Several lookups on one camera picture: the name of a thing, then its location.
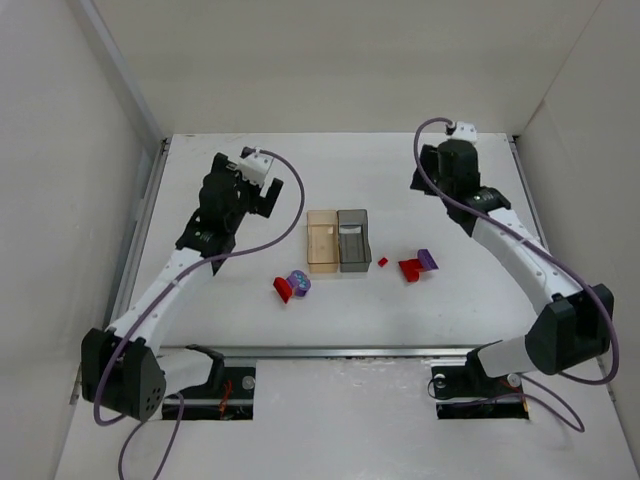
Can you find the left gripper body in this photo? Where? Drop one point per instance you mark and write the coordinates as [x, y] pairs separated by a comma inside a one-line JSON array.
[[248, 192]]

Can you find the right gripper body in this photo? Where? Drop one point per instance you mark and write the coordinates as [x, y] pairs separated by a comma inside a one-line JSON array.
[[426, 166]]

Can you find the purple lego brick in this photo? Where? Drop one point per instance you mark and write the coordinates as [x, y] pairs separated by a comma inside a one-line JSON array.
[[426, 261]]

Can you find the red lego brick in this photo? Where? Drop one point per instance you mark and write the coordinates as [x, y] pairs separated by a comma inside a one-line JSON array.
[[411, 269], [284, 288]]

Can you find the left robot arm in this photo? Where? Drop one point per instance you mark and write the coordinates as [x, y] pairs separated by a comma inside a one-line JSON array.
[[121, 367]]

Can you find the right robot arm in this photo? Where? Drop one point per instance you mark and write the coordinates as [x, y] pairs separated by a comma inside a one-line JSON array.
[[574, 319]]

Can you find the amber transparent container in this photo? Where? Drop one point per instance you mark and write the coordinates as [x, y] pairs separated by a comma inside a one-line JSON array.
[[322, 241]]

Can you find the purple round lego piece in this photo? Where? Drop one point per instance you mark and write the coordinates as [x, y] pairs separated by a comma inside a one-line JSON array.
[[299, 282]]

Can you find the grey transparent container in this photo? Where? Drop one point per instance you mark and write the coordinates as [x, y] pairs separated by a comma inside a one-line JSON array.
[[354, 249]]

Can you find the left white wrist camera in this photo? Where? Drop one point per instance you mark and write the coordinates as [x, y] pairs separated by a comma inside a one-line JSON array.
[[254, 165]]

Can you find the aluminium right edge rail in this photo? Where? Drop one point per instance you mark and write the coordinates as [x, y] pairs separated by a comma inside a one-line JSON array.
[[512, 139]]

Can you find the aluminium left frame post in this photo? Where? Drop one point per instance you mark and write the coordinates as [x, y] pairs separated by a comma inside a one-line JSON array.
[[117, 72]]

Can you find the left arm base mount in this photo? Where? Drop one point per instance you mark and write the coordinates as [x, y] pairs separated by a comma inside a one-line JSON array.
[[220, 385]]

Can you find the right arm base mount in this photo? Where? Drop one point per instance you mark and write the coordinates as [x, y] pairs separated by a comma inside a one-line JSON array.
[[459, 396]]

